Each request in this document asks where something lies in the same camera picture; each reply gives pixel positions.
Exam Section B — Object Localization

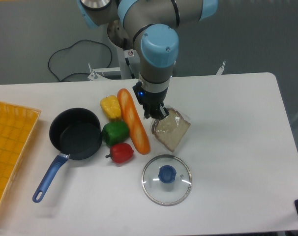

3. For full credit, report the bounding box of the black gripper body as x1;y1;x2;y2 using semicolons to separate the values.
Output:
132;82;168;108

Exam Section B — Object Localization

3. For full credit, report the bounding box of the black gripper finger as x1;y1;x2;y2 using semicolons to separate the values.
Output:
158;105;169;118
143;104;159;119

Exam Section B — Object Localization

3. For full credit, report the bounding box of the toast slice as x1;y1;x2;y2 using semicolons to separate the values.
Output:
150;107;191;152

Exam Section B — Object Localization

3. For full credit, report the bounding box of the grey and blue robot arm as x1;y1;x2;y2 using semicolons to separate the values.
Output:
77;0;218;119

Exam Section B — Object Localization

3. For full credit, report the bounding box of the orange baguette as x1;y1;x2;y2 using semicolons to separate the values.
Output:
117;88;150;155

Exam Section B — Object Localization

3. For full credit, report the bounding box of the yellow bell pepper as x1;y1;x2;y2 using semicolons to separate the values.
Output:
100;95;121;121

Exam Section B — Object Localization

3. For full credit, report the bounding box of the green bell pepper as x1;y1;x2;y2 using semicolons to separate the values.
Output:
102;121;129;147

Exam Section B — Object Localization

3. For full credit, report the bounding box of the red bell pepper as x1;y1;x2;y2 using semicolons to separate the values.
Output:
105;143;134;164

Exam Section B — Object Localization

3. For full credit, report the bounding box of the glass lid with blue knob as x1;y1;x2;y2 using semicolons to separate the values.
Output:
141;154;192;206

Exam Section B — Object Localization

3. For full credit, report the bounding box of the yellow plastic basket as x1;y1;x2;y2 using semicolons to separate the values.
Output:
0;101;41;206

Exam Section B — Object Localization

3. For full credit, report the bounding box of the white metal base frame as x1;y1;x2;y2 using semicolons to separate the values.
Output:
87;60;226;81

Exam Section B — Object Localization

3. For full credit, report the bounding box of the black pan with blue handle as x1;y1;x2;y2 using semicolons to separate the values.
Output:
32;108;102;203

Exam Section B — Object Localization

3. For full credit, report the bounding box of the black cable on floor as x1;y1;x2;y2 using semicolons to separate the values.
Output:
48;39;113;82

